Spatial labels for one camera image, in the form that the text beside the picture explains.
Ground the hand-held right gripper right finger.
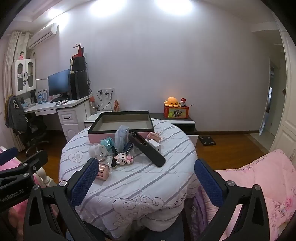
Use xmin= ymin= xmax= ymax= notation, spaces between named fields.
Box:
xmin=194 ymin=159 xmax=270 ymax=241

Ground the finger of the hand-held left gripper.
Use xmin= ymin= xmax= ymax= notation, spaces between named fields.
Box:
xmin=0 ymin=150 xmax=48 ymax=179
xmin=0 ymin=147 xmax=19 ymax=166

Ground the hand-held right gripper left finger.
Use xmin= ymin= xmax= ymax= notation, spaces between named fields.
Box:
xmin=23 ymin=158 xmax=102 ymax=241

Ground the rose gold cup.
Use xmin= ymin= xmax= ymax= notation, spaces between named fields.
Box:
xmin=96 ymin=162 xmax=112 ymax=181

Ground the black hair clip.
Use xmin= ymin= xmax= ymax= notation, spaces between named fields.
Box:
xmin=111 ymin=147 xmax=118 ymax=168

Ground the pink white plush toy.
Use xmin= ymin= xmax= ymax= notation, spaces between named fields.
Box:
xmin=114 ymin=153 xmax=134 ymax=165

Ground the teal brush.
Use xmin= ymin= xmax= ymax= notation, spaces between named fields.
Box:
xmin=100 ymin=137 xmax=115 ymax=149

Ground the clear plastic box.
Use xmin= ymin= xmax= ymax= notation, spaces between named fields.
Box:
xmin=114 ymin=125 xmax=129 ymax=152

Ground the black remote control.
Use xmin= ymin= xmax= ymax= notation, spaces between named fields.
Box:
xmin=128 ymin=132 xmax=166 ymax=168

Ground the pink storage box black rim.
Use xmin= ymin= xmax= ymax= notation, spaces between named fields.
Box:
xmin=88 ymin=110 xmax=154 ymax=144

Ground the white wooden bedpost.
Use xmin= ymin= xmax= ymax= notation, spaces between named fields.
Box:
xmin=35 ymin=167 xmax=57 ymax=187

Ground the pink bed sheet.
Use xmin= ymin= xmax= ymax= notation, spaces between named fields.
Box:
xmin=0 ymin=146 xmax=58 ymax=234

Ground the purple floral cloth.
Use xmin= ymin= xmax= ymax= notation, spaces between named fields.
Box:
xmin=185 ymin=190 xmax=222 ymax=241

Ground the black office chair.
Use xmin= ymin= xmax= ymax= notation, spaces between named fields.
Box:
xmin=23 ymin=115 xmax=50 ymax=157

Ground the grey jacket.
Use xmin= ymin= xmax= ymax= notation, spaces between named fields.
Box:
xmin=5 ymin=95 xmax=28 ymax=136

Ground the black bathroom scale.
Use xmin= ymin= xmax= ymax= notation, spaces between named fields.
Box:
xmin=199 ymin=136 xmax=216 ymax=146

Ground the pink floral quilt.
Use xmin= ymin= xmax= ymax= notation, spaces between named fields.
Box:
xmin=196 ymin=149 xmax=296 ymax=241

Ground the blue card box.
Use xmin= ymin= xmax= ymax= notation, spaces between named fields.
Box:
xmin=122 ymin=142 xmax=133 ymax=156

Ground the white striped table quilt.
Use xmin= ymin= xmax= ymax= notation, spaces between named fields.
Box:
xmin=59 ymin=118 xmax=199 ymax=239

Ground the white desk with drawers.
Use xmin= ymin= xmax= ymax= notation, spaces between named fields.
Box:
xmin=23 ymin=94 xmax=93 ymax=142

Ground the white glass door cabinet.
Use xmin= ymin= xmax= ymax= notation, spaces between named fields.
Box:
xmin=11 ymin=58 xmax=37 ymax=96

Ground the black white low cabinet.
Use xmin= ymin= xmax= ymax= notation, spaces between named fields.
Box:
xmin=84 ymin=112 xmax=199 ymax=149

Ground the small white box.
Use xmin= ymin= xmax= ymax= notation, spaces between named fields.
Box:
xmin=147 ymin=139 xmax=161 ymax=154

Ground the blue white carton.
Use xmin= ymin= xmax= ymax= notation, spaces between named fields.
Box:
xmin=37 ymin=89 xmax=48 ymax=103

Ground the pink hair claw clip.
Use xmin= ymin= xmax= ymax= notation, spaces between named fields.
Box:
xmin=146 ymin=132 xmax=165 ymax=142

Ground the red toy box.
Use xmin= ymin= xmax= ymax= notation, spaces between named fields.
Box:
xmin=163 ymin=105 xmax=190 ymax=119

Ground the black computer monitor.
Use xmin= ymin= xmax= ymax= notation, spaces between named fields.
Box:
xmin=48 ymin=69 xmax=72 ymax=100

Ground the orange octopus plush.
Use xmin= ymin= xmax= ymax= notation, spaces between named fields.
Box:
xmin=164 ymin=97 xmax=181 ymax=108

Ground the black computer tower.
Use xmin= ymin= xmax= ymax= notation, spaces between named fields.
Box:
xmin=68 ymin=71 xmax=89 ymax=100

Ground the open door leaf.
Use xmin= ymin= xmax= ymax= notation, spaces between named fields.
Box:
xmin=258 ymin=87 xmax=272 ymax=136

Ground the beige curtain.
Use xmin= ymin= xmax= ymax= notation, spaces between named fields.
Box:
xmin=2 ymin=31 xmax=31 ymax=152

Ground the black box with round dial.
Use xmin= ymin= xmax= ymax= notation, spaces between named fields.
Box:
xmin=70 ymin=57 xmax=86 ymax=72

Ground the white air conditioner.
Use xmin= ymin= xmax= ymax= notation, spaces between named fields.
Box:
xmin=27 ymin=23 xmax=58 ymax=49

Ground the black power cable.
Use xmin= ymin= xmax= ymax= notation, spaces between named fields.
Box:
xmin=96 ymin=90 xmax=111 ymax=112

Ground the white panelled door frame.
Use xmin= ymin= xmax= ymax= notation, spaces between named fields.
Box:
xmin=270 ymin=14 xmax=296 ymax=158

